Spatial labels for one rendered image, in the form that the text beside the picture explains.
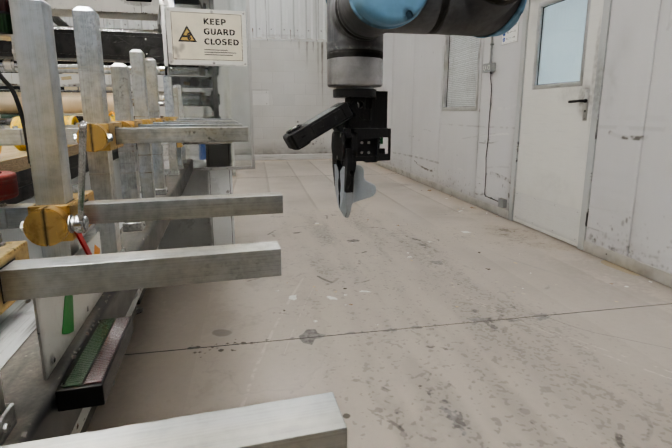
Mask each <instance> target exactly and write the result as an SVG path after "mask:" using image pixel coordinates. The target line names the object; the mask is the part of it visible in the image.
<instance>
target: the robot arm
mask: <svg viewBox="0 0 672 448"><path fill-rule="evenodd" d="M526 2H527V0H326V4H327V86H328V87H330V88H336V89H333V98H345V102H340V103H337V104H335V105H333V106H332V107H330V108H328V109H327V110H325V111H323V112H322V113H320V114H318V115H316V116H315V117H313V118H311V119H310V120H308V121H306V122H305V123H303V124H298V125H296V126H294V127H292V128H291V129H289V130H288V131H286V134H284V135H283V139H284V141H285V143H286V144H287V146H288V148H290V149H293V150H300V149H302V148H304V147H305V146H307V145H308V144H310V143H311V142H310V141H312V140H314V139H315V138H317V137H319V136H320V135H322V134H324V133H325V132H327V131H329V130H330V129H332V128H333V130H334V131H333V133H332V142H331V149H332V168H333V177H334V186H335V192H336V197H337V202H338V207H339V209H340V211H341V212H342V214H343V216H344V217H345V218H349V215H350V212H351V207H352V204H353V203H354V202H357V201H360V200H363V199H366V198H369V197H372V196H374V195H375V193H376V186H375V185H374V184H373V183H371V182H368V181H366V180H365V178H364V169H363V167H362V166H361V165H358V164H356V161H364V162H365V163H369V162H377V161H387V160H390V149H391V128H387V100H388V91H376V89H374V88H379V87H381V86H382V85H383V34H385V33H404V34H439V35H459V36H473V37H476V38H487V37H495V36H500V35H503V34H505V33H506V32H508V31H509V30H511V29H512V28H513V27H514V26H515V24H516V23H517V22H518V20H519V18H520V16H521V14H522V13H523V11H524V9H525V6H526ZM357 102H358V103H357ZM358 104H359V106H358ZM382 137H388V154H385V148H380V144H383V138H382Z"/></svg>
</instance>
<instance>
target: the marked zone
mask: <svg viewBox="0 0 672 448"><path fill-rule="evenodd" d="M73 331H74V314H73V295H68V296H65V299H64V312H63V325H62V334H69V333H72V332H73Z"/></svg>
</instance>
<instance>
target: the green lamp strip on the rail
mask: <svg viewBox="0 0 672 448"><path fill-rule="evenodd" d="M114 320H115V318H111V319H102V321H100V323H99V324H98V326H97V328H96V330H95V331H94V333H93V335H92V337H91V338H90V340H89V342H88V343H87V345H86V347H85V349H84V350H83V352H82V354H81V356H80V357H79V359H78V361H77V363H76V364H75V366H74V368H73V370H72V371H71V373H70V375H69V377H68V378H67V380H66V382H65V383H66V384H65V385H63V388H66V387H73V386H80V385H82V383H83V381H84V379H85V377H86V375H87V373H88V371H89V369H90V367H91V365H92V363H93V361H94V359H95V357H96V355H97V353H98V351H99V349H100V347H101V345H102V343H103V341H104V340H105V338H106V336H107V334H108V332H109V330H110V328H111V326H112V324H113V322H114Z"/></svg>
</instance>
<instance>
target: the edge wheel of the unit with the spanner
mask: <svg viewBox="0 0 672 448"><path fill-rule="evenodd" d="M18 195H19V189H18V181H17V174H16V173H15V172H13V171H0V201H3V200H8V199H12V198H15V197H17V196H18Z"/></svg>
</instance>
